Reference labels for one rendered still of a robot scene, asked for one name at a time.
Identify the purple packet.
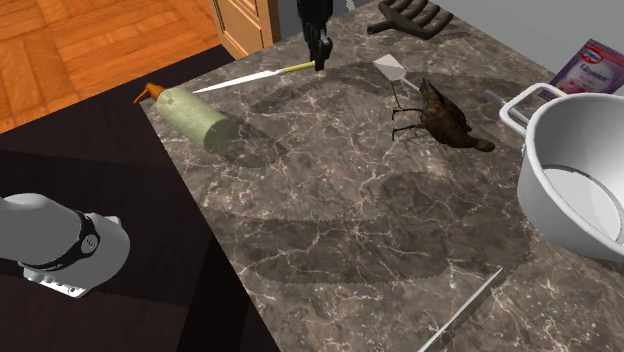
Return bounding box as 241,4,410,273
538,38,624,103

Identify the green bottle with orange nozzle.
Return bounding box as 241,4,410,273
132,82,239,154

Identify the yellow handled knife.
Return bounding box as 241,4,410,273
191,60,317,95

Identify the brown bird figure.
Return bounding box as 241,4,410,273
390,77,496,154

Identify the wooden door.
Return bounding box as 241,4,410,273
208,0,282,61

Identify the white pot with handles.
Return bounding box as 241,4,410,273
498,82,624,264

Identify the grey steel knife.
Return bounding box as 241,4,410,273
417,266,509,352

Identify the dark robot stand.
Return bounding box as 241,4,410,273
0,44,282,352

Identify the silver spatula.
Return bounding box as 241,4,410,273
372,53,531,125

